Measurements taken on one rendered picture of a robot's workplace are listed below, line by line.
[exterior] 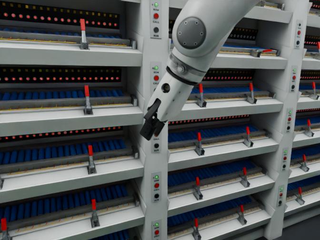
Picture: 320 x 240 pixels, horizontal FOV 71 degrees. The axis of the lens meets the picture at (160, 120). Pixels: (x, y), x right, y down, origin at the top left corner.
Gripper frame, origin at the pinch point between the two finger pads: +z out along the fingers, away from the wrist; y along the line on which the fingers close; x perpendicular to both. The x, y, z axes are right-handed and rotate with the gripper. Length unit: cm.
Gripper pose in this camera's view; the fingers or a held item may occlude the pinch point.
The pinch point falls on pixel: (152, 128)
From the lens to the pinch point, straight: 55.5
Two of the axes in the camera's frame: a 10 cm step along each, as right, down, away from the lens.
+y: 5.0, -2.2, 8.4
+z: -4.3, 7.7, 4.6
